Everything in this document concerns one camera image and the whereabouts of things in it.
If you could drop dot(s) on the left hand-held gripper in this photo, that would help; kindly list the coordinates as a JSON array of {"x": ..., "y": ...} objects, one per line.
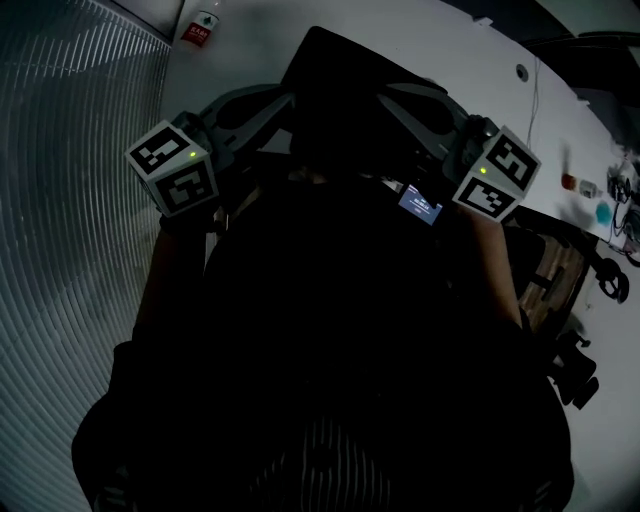
[{"x": 172, "y": 170}]

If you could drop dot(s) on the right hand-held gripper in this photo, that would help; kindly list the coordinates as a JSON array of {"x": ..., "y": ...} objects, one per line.
[{"x": 500, "y": 175}]

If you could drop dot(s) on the black desk mat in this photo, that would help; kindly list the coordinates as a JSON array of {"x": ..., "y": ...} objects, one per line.
[{"x": 350, "y": 75}]

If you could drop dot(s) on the person's right forearm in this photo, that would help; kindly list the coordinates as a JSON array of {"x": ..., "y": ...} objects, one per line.
[{"x": 492, "y": 260}]

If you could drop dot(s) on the person's left forearm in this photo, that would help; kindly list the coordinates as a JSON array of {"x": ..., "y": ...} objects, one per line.
[{"x": 170, "y": 270}]

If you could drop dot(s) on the small device with lit screen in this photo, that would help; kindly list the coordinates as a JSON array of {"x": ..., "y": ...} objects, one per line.
[{"x": 420, "y": 205}]

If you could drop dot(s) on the small red container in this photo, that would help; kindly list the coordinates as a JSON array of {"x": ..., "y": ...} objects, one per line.
[{"x": 568, "y": 181}]

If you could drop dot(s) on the small clear bottle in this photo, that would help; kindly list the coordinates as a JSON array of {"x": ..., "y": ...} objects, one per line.
[{"x": 588, "y": 188}]

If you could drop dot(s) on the teal object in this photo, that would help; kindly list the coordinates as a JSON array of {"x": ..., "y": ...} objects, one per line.
[{"x": 603, "y": 212}]

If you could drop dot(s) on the brown wooden chair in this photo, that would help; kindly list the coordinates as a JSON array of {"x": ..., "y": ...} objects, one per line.
[{"x": 552, "y": 275}]

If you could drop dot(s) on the black headphones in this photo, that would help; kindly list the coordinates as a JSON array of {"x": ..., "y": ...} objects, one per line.
[{"x": 614, "y": 282}]

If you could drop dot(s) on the black clamp device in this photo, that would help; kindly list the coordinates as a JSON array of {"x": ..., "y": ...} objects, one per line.
[{"x": 575, "y": 372}]

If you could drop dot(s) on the red and white wall sign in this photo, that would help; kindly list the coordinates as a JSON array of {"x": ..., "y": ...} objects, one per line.
[{"x": 197, "y": 30}]

